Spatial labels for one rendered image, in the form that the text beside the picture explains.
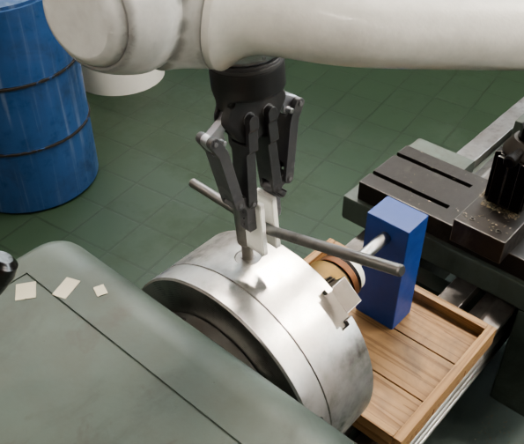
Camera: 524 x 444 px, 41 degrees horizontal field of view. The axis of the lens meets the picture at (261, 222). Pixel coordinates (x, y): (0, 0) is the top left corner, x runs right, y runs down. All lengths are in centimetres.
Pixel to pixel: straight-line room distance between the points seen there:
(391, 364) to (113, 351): 59
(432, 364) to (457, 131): 239
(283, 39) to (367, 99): 323
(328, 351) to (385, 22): 46
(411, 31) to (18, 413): 49
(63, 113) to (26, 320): 211
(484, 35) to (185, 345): 43
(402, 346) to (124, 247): 171
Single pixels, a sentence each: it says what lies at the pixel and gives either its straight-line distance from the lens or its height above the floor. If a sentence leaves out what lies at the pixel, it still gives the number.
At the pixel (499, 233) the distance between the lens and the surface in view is 130.
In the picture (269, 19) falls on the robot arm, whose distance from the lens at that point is 48.
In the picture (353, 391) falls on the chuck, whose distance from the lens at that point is 88.
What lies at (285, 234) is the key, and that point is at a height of 132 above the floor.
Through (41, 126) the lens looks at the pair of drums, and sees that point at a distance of 283.
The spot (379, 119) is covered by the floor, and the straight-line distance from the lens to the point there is 355.
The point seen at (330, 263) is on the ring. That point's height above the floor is 112.
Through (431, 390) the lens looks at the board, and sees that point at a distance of 120.
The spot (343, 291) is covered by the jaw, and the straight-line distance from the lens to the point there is 89.
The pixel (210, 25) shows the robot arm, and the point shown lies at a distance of 47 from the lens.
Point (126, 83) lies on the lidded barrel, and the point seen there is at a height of 7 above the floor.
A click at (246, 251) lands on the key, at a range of 85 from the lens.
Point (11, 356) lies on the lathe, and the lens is 77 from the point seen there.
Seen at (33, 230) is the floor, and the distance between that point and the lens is 296.
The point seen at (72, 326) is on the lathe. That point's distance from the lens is 78.
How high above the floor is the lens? 182
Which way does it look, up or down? 40 degrees down
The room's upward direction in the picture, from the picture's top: straight up
